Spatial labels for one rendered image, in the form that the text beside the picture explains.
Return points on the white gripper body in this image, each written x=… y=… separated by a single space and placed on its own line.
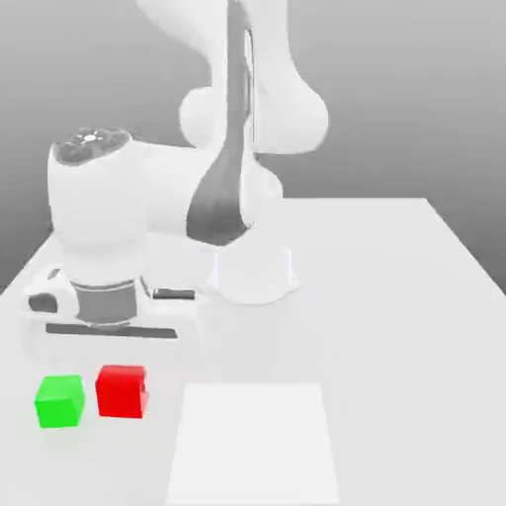
x=118 y=346

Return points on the small red cube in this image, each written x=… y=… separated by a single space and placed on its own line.
x=118 y=391

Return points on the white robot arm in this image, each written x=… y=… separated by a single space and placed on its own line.
x=253 y=99

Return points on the small green cube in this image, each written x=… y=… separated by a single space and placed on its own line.
x=59 y=401

